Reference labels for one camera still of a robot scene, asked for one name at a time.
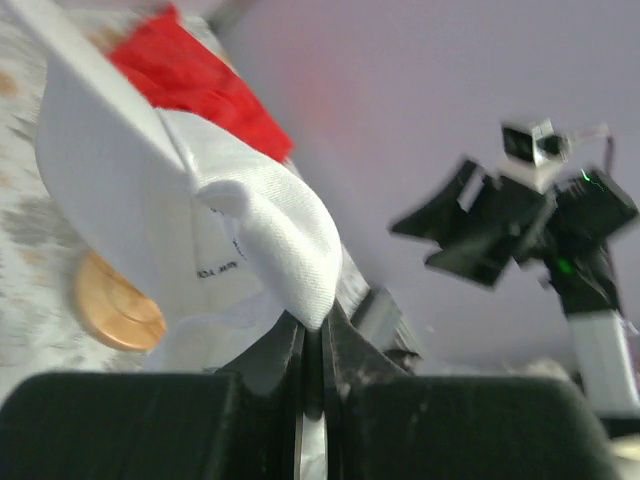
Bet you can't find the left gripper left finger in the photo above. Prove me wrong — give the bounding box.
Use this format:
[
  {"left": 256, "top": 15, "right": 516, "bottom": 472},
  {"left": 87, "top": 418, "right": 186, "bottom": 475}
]
[{"left": 1, "top": 314, "right": 304, "bottom": 479}]

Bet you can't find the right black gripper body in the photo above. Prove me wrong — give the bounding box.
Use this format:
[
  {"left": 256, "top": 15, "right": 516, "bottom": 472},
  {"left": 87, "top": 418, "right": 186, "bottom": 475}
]
[{"left": 471, "top": 176, "right": 556, "bottom": 258}]

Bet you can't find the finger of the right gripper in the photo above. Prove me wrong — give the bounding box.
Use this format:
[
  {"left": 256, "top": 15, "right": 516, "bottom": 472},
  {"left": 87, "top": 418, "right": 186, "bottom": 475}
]
[
  {"left": 389, "top": 157, "right": 493, "bottom": 250},
  {"left": 424, "top": 232, "right": 520, "bottom": 288}
]

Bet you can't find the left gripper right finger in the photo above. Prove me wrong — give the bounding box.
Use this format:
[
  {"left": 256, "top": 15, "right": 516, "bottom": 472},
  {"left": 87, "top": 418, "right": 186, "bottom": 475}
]
[{"left": 322, "top": 307, "right": 619, "bottom": 480}]

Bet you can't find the wooden hat stand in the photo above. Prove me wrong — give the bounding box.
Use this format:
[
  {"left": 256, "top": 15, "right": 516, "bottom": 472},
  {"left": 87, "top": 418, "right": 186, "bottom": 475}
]
[{"left": 74, "top": 251, "right": 166, "bottom": 352}]

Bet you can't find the white cap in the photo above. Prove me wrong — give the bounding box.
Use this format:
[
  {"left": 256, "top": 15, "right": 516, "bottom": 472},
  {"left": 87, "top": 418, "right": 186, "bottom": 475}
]
[{"left": 6, "top": 1, "right": 342, "bottom": 372}]

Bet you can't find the red cloth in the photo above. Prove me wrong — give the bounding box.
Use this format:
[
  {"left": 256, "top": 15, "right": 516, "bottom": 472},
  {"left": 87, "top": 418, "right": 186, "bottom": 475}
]
[{"left": 108, "top": 4, "right": 294, "bottom": 163}]

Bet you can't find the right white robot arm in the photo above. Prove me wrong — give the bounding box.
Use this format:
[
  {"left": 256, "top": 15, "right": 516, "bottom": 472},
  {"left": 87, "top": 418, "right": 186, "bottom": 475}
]
[{"left": 390, "top": 157, "right": 639, "bottom": 415}]

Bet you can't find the floral table mat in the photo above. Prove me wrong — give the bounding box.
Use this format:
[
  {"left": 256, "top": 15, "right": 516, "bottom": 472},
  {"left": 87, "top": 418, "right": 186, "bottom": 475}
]
[{"left": 1, "top": 1, "right": 230, "bottom": 385}]

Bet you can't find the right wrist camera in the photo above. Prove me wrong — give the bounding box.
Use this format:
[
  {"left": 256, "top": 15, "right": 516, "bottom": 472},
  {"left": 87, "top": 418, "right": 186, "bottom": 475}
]
[{"left": 498, "top": 119, "right": 569, "bottom": 193}]

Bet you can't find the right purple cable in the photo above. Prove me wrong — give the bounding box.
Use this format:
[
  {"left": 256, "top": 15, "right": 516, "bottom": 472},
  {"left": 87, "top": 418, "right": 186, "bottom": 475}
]
[{"left": 564, "top": 122, "right": 619, "bottom": 176}]

